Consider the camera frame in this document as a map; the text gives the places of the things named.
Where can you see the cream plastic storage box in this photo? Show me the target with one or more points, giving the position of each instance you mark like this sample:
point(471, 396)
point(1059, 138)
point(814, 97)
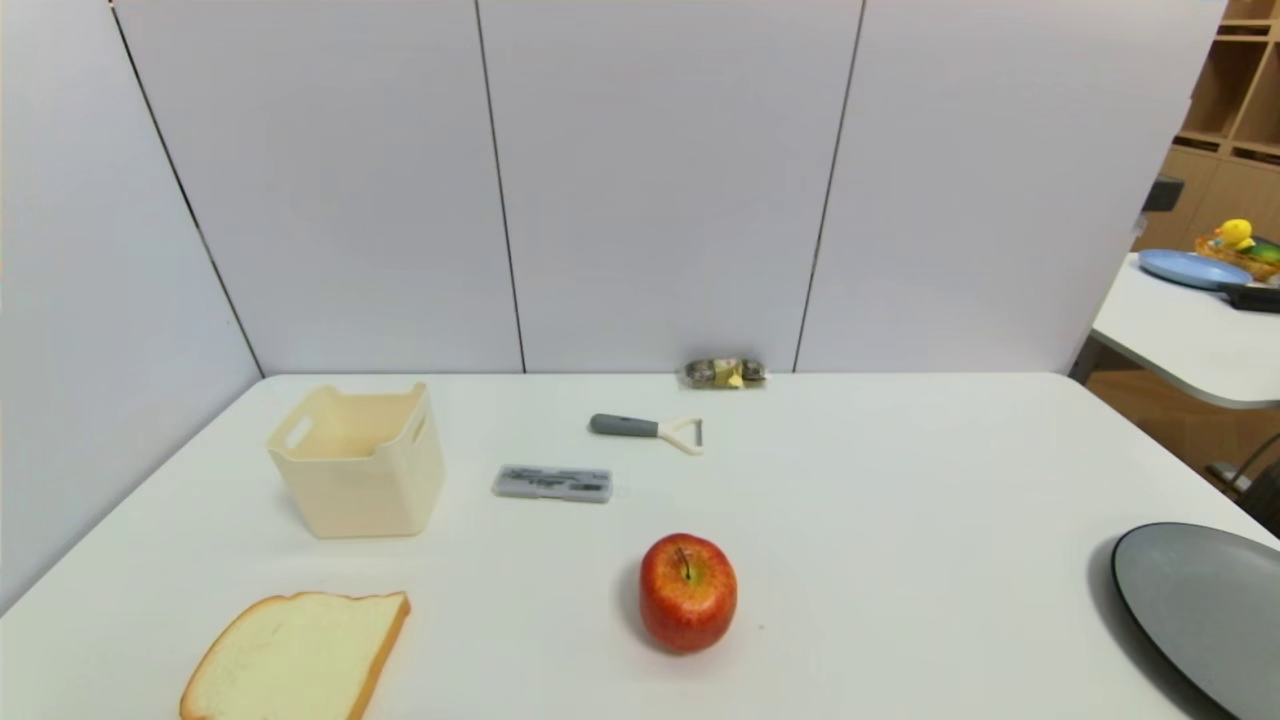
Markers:
point(360, 495)

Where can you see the black box on partition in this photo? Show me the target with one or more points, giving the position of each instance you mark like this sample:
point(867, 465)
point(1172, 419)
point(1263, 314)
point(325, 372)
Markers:
point(1162, 194)

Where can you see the black flat object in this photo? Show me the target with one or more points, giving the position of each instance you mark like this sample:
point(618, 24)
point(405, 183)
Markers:
point(1255, 297)

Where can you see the wrapped candy packet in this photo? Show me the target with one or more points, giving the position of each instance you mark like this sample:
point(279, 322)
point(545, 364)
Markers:
point(725, 372)

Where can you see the grey rectangular case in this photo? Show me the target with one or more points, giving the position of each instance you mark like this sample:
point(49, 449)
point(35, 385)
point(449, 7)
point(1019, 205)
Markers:
point(553, 484)

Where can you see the red apple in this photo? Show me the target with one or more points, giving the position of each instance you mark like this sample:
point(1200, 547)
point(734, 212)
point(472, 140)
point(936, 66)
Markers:
point(688, 595)

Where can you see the white bread slice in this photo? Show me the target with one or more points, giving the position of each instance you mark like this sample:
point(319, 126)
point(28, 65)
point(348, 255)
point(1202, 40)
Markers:
point(295, 660)

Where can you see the white side table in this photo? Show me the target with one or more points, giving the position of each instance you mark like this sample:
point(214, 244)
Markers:
point(1180, 340)

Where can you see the light blue plate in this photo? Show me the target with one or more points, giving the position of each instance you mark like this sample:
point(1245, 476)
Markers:
point(1190, 269)

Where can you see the yellow duck toy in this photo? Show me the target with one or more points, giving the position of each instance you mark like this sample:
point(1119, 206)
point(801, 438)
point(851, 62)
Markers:
point(1235, 234)

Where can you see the wicker basket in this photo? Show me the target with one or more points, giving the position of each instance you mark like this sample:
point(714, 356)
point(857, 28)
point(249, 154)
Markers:
point(1245, 262)

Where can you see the dark grey round plate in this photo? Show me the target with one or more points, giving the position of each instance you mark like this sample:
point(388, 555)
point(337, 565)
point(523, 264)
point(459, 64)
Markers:
point(1210, 610)

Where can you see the wooden shelf cabinet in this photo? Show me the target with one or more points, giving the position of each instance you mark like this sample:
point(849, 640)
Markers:
point(1225, 120)

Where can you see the black chair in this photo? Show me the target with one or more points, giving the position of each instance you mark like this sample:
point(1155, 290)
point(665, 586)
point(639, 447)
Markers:
point(1262, 492)

